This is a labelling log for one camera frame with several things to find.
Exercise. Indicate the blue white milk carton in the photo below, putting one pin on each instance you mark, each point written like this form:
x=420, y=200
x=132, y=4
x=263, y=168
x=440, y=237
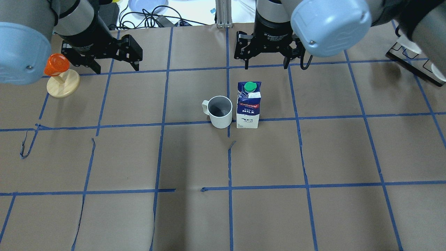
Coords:
x=248, y=105

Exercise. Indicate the orange mug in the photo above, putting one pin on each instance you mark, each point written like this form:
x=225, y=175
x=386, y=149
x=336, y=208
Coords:
x=56, y=64

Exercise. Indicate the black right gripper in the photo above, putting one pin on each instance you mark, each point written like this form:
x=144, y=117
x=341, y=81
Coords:
x=271, y=26

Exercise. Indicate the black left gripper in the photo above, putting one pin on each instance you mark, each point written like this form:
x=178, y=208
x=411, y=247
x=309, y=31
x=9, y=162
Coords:
x=84, y=36

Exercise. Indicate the black power strip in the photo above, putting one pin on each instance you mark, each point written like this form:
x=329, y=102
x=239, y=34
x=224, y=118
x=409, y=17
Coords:
x=410, y=56

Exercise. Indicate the aluminium frame post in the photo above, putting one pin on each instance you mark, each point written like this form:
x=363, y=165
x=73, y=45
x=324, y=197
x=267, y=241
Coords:
x=223, y=15

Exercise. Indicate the light blue plate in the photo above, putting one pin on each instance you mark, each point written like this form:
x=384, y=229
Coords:
x=149, y=5

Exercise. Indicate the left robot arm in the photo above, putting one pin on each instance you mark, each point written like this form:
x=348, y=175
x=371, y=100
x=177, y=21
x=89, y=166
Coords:
x=27, y=26

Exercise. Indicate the black power adapter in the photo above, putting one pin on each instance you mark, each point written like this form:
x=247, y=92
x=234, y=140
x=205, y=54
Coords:
x=163, y=22

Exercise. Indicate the wooden mug tree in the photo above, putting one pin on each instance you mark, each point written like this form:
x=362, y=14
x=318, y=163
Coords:
x=64, y=84

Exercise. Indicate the white mug grey inside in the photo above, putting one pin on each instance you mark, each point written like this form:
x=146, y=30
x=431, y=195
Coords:
x=219, y=109

